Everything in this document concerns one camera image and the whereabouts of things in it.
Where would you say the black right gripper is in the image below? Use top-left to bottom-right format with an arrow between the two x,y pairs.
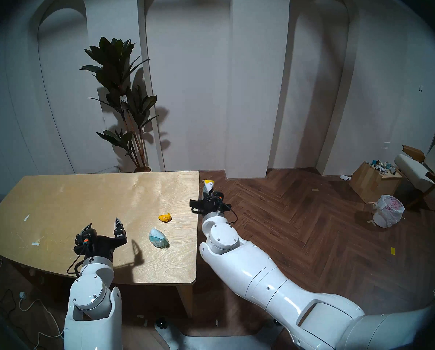
189,187 -> 232,215

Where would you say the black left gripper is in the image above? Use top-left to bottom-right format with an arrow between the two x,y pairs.
74,217 -> 127,260

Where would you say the teal white packet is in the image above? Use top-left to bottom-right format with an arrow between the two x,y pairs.
149,228 -> 170,249

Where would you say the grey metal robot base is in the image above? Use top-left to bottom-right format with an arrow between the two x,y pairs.
155,318 -> 287,350

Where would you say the white bin with plastic bag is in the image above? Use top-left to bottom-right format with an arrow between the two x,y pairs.
372,195 -> 405,228

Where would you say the light wooden table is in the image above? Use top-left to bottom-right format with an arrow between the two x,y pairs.
0,171 -> 200,319

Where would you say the tall green leafy plant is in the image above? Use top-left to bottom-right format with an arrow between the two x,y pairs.
80,36 -> 159,171

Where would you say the wooden cube side table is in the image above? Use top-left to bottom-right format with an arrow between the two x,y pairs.
349,162 -> 403,204

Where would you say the small clutter pile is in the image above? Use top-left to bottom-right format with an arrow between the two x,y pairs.
367,159 -> 398,175

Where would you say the white cushioned wooden armchair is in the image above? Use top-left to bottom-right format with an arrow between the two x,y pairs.
395,143 -> 435,212

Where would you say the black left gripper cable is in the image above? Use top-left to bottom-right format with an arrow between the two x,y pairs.
67,254 -> 85,277

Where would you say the white floor cable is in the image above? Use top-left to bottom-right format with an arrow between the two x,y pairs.
19,292 -> 65,350

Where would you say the black floor cable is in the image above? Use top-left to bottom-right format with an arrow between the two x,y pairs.
0,285 -> 21,317

